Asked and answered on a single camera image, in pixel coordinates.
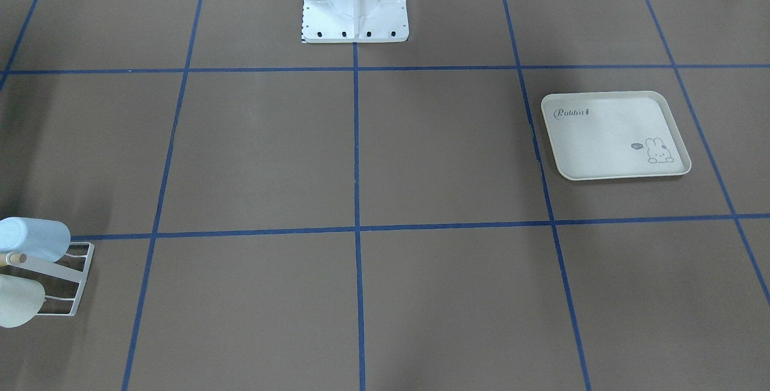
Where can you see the blue plastic cup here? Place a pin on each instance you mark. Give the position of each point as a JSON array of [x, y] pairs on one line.
[[45, 239]]

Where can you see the white wire cup rack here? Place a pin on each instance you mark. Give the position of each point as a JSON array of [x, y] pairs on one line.
[[63, 281]]

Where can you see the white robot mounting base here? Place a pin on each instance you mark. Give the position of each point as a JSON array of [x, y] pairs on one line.
[[354, 21]]

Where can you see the cream plastic tray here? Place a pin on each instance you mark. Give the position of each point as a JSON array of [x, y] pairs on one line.
[[615, 134]]

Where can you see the pale green plastic cup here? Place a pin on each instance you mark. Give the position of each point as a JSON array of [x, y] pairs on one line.
[[21, 300]]

